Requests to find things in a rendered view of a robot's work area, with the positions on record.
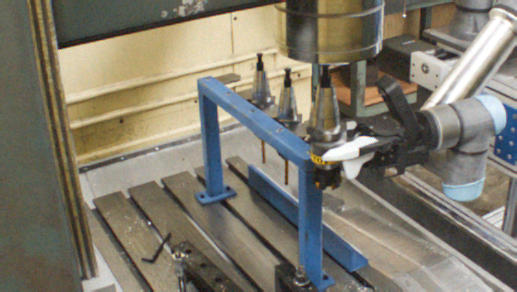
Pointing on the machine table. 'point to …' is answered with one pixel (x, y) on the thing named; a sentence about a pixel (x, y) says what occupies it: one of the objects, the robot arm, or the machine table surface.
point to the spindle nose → (329, 30)
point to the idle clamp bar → (204, 270)
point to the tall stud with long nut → (179, 269)
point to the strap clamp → (293, 278)
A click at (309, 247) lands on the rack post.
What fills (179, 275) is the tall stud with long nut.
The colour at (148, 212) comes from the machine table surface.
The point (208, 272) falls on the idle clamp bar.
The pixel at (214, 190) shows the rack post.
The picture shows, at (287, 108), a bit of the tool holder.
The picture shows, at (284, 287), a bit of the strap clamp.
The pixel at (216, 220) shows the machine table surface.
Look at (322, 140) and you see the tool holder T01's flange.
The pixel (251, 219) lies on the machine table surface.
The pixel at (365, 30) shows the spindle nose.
